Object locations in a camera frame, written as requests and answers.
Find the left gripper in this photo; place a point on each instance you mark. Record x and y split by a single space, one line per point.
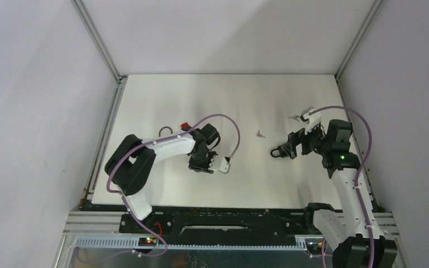
194 166

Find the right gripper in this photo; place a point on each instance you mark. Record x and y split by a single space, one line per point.
295 138

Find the black padlock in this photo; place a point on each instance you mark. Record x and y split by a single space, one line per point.
281 152

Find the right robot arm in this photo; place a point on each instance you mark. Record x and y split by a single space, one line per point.
358 241

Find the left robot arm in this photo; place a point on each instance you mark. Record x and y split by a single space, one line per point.
130 165

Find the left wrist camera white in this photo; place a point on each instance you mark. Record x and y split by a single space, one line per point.
220 164

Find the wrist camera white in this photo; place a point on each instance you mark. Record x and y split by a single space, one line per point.
312 118
220 164

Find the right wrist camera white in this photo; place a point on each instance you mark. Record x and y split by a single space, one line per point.
312 118

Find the red cable lock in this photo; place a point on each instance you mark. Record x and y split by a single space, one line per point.
185 126

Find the black cable lock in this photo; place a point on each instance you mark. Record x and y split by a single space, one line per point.
166 130

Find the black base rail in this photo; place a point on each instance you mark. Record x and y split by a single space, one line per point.
237 227

